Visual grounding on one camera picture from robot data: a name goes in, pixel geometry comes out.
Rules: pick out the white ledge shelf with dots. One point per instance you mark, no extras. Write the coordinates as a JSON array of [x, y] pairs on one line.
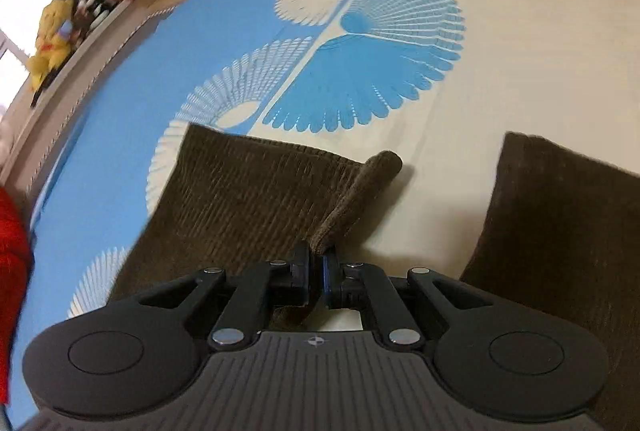
[[100, 38]]

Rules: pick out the yellow plush toy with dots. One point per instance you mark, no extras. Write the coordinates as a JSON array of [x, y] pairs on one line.
[[50, 46]]

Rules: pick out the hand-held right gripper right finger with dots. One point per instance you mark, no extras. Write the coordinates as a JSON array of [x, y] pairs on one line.
[[327, 275]]

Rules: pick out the red fuzzy cloth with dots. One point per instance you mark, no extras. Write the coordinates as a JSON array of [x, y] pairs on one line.
[[12, 261]]

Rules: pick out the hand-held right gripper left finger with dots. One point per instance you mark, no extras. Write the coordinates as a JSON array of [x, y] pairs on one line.
[[302, 272]]

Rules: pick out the blue white printed bed sheet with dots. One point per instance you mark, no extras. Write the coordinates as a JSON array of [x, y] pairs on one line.
[[450, 111]]

